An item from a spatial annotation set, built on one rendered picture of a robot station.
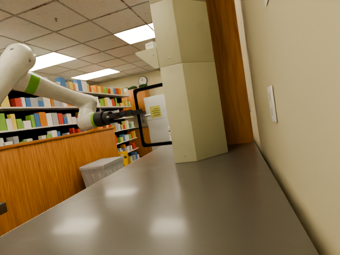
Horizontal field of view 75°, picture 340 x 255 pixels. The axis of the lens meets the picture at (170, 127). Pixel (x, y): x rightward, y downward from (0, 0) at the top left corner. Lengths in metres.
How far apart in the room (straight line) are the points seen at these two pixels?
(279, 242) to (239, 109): 1.04
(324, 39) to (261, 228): 0.33
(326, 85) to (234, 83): 1.06
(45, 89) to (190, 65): 0.80
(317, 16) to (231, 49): 1.08
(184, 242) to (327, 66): 0.36
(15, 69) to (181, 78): 0.72
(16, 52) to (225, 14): 1.11
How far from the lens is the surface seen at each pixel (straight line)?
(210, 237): 0.46
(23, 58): 1.22
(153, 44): 1.22
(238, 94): 1.40
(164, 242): 0.47
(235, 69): 1.41
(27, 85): 1.37
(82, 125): 1.43
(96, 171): 3.25
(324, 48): 0.36
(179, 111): 1.05
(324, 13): 0.36
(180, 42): 1.10
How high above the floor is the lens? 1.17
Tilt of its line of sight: 3 degrees down
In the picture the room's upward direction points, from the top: 9 degrees counter-clockwise
